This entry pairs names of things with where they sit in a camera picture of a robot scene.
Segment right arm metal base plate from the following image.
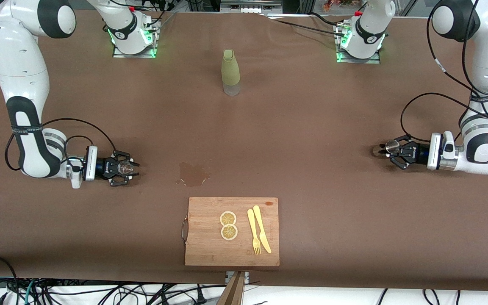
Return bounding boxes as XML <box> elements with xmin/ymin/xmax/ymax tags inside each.
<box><xmin>113</xmin><ymin>19</ymin><xmax>160</xmax><ymax>59</ymax></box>

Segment yellow plastic fork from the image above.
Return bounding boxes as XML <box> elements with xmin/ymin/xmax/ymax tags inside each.
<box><xmin>247</xmin><ymin>208</ymin><xmax>262</xmax><ymax>255</ymax></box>

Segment green sleeved bottle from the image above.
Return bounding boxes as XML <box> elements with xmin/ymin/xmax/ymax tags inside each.
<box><xmin>221</xmin><ymin>49</ymin><xmax>241</xmax><ymax>97</ymax></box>

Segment tangled black floor cables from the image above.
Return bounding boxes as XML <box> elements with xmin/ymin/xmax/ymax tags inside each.
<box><xmin>0</xmin><ymin>277</ymin><xmax>211</xmax><ymax>305</ymax></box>

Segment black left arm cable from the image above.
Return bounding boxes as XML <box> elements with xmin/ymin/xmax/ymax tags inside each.
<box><xmin>400</xmin><ymin>0</ymin><xmax>488</xmax><ymax>144</ymax></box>

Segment wooden cutting board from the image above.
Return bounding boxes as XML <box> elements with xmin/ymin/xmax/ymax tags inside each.
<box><xmin>181</xmin><ymin>197</ymin><xmax>280</xmax><ymax>267</ymax></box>

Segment grey equipment box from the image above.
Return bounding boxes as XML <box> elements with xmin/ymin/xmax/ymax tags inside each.
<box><xmin>221</xmin><ymin>0</ymin><xmax>283</xmax><ymax>13</ymax></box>

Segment wooden post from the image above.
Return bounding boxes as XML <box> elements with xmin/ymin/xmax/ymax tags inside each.
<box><xmin>218</xmin><ymin>272</ymin><xmax>246</xmax><ymax>305</ymax></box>

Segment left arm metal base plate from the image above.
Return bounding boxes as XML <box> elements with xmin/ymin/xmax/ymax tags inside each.
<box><xmin>335</xmin><ymin>23</ymin><xmax>382</xmax><ymax>64</ymax></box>

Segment black cable across table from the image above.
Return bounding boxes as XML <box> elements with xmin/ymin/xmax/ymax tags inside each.
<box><xmin>265</xmin><ymin>12</ymin><xmax>350</xmax><ymax>39</ymax></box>

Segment steel jigger measuring cup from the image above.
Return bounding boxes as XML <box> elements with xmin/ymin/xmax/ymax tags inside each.
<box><xmin>372</xmin><ymin>140</ymin><xmax>400</xmax><ymax>158</ymax></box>

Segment small metal bracket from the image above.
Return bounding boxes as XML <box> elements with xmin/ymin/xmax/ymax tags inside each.
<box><xmin>226</xmin><ymin>271</ymin><xmax>250</xmax><ymax>285</ymax></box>

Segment yellow plastic knife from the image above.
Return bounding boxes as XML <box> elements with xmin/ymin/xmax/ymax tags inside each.
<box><xmin>253</xmin><ymin>205</ymin><xmax>272</xmax><ymax>254</ymax></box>

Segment brown liquid spill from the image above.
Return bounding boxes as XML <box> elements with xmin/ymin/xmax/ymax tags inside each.
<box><xmin>175</xmin><ymin>162</ymin><xmax>211</xmax><ymax>188</ymax></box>

